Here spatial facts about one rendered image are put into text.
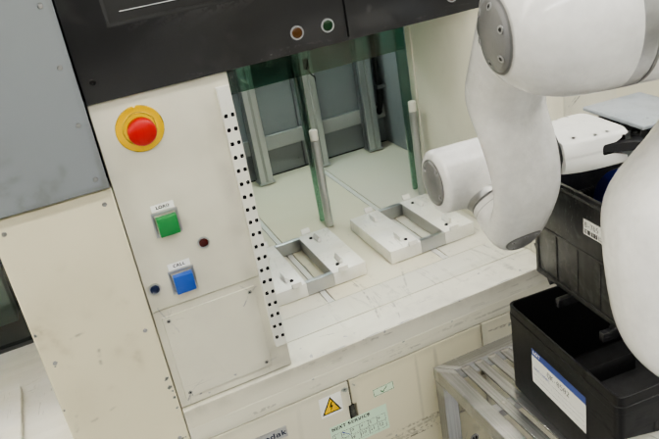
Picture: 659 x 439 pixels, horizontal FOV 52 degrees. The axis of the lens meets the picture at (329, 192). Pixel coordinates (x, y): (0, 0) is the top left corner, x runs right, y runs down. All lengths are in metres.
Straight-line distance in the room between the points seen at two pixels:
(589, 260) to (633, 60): 0.61
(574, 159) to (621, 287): 0.42
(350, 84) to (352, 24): 1.03
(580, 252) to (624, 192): 0.54
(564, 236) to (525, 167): 0.31
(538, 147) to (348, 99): 1.37
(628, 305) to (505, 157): 0.29
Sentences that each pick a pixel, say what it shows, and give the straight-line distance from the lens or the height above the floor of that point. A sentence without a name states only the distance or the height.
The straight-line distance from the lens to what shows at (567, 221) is 1.05.
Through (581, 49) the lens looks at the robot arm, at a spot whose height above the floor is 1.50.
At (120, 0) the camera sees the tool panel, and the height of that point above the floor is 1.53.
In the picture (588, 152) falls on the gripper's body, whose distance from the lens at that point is 0.93.
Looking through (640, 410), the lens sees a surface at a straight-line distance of 1.07.
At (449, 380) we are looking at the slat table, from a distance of 1.32.
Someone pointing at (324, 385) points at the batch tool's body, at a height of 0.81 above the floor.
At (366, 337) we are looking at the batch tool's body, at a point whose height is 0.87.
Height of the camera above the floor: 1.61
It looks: 23 degrees down
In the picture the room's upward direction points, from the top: 10 degrees counter-clockwise
